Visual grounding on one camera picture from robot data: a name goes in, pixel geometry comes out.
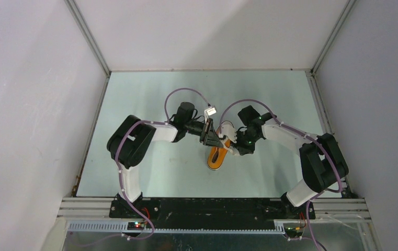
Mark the aluminium frame rail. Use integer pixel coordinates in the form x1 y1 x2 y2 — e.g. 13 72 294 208
57 197 372 223

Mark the controller board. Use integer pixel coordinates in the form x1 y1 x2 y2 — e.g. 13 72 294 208
127 221 146 231
284 227 306 239

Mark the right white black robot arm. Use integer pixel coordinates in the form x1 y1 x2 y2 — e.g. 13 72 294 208
231 106 349 219

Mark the grey slotted cable duct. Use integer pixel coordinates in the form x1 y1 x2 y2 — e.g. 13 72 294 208
67 221 286 235

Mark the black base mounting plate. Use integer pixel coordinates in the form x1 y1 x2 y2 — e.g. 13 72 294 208
109 195 315 231

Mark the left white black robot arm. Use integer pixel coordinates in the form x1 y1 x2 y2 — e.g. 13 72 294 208
107 102 223 218

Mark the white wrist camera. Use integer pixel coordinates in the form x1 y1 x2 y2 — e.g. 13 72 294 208
204 106 217 120
218 123 237 143

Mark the left controller board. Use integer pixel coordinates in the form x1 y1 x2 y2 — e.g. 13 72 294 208
127 221 146 231

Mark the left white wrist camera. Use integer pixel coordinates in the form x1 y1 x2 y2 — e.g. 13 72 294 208
204 106 217 120

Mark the white shoelace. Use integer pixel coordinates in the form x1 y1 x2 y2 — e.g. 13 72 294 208
220 137 240 156

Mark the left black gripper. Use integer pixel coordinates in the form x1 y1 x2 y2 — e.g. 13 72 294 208
184 118 223 148

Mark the right controller board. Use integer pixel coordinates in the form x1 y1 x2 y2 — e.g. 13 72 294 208
284 227 306 239

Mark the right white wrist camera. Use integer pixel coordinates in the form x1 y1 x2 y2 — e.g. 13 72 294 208
218 123 237 143

